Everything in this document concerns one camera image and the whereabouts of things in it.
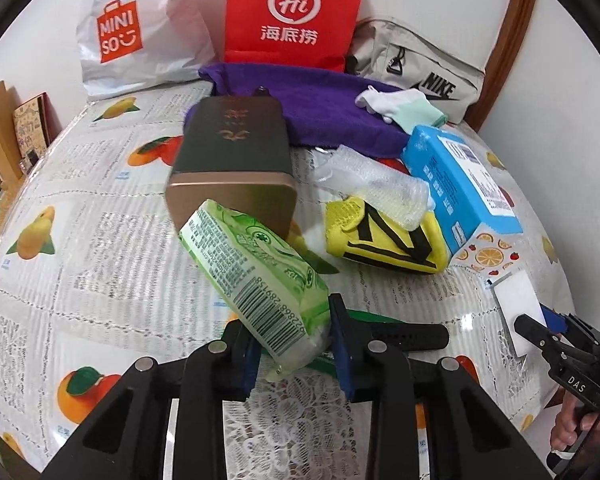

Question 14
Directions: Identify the white sponge block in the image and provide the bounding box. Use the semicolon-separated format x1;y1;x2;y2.
491;269;548;361

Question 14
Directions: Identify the white plastic shopping bag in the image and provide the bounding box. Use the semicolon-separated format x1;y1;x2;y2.
76;0;216;98

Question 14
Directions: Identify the yellow pouch with black straps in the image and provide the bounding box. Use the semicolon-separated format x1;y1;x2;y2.
325;197;451;275

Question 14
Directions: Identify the white glove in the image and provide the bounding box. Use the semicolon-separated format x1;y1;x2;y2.
356;86;426;126

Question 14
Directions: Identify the light green tissue pack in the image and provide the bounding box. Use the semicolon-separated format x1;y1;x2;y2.
178;199;329;376

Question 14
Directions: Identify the person's right hand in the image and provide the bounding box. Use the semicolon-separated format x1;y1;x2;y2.
550;394;600;453

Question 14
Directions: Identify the brown printed box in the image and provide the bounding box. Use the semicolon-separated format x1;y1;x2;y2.
12;92;57;163

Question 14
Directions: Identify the black perforated strap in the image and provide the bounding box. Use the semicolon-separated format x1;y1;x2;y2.
347;321;450;353

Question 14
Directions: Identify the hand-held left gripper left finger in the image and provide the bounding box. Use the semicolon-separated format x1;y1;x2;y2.
40;320;261;480

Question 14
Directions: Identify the clear bubble wrap bag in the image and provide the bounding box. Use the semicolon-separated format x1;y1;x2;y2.
314;144;431;231

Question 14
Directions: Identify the fruit print tablecloth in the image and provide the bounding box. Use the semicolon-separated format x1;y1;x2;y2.
0;80;581;480

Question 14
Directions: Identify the beige bag with black logo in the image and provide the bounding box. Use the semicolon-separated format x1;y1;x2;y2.
347;19;486;123

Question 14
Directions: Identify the blue wet wipes pack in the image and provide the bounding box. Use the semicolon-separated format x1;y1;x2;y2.
400;124;524;275

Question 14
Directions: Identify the wooden door frame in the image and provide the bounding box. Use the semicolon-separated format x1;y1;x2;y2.
460;0;538;131

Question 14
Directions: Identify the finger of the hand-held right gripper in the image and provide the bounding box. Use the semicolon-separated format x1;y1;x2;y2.
539;304;600;346
512;314;568;358

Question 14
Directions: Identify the dark green tin box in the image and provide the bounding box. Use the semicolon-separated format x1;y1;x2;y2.
165;96;298;241

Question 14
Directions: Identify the purple towel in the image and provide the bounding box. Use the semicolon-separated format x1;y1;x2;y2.
184;62;413;158

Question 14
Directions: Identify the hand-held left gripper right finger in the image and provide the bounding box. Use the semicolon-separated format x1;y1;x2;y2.
327;292;551;480

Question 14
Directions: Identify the mint green cloth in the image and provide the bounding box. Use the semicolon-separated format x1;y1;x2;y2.
390;94;448;136

